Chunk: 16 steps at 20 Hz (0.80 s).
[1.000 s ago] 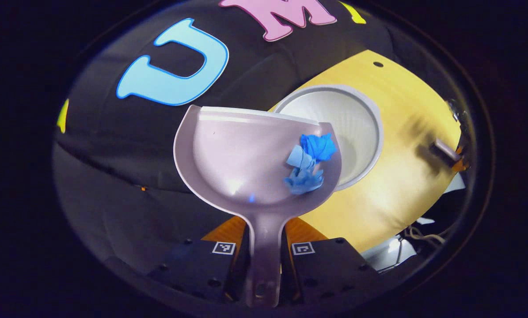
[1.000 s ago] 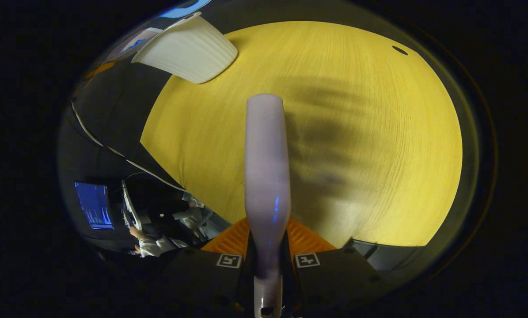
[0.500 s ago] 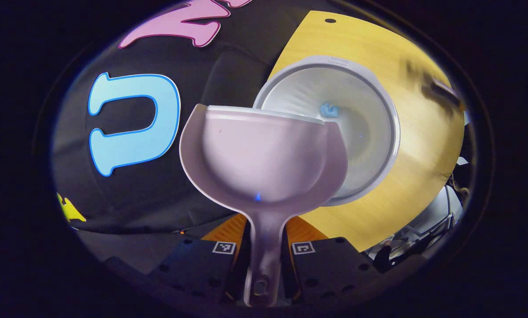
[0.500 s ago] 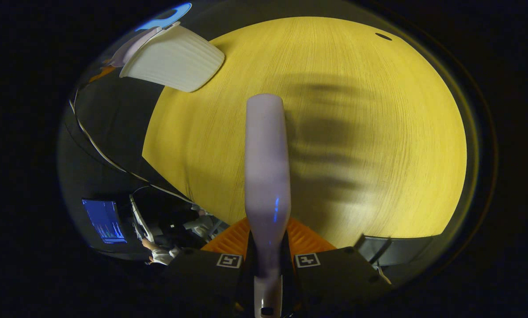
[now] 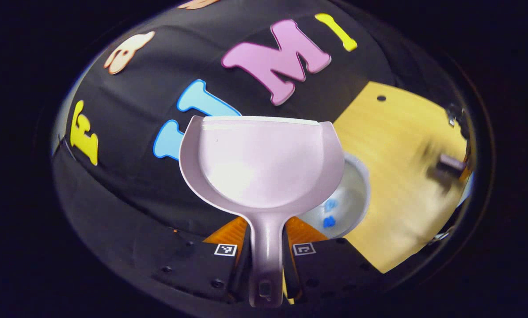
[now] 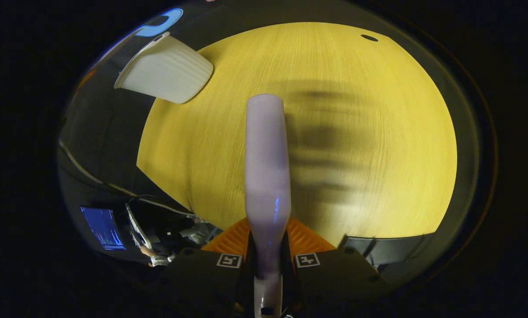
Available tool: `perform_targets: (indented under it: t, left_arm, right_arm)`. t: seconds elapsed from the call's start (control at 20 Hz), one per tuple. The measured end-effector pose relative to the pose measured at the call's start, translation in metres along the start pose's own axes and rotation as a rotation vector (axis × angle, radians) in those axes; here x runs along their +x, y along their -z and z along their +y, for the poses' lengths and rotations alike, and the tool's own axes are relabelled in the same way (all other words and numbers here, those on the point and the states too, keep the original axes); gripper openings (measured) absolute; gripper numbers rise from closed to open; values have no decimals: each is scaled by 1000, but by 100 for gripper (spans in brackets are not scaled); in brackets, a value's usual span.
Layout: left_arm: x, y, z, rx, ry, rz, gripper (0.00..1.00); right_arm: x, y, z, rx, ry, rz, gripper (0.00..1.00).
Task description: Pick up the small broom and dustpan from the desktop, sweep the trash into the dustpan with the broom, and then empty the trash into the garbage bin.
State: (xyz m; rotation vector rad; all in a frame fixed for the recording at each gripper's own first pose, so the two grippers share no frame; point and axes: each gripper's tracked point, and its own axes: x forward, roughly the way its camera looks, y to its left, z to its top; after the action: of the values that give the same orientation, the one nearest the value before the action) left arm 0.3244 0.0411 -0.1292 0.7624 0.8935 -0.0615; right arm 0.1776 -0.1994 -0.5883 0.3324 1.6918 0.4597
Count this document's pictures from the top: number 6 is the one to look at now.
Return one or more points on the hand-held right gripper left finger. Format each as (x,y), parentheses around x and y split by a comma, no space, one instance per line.
(202,278)

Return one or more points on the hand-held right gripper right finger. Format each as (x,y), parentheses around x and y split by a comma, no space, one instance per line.
(334,278)

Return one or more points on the small pale pink broom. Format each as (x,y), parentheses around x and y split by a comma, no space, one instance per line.
(267,168)

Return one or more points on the white ribbed garbage bin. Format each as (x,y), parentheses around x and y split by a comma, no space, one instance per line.
(166,73)

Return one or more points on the lit blue computer screen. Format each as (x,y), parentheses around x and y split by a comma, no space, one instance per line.
(102,227)

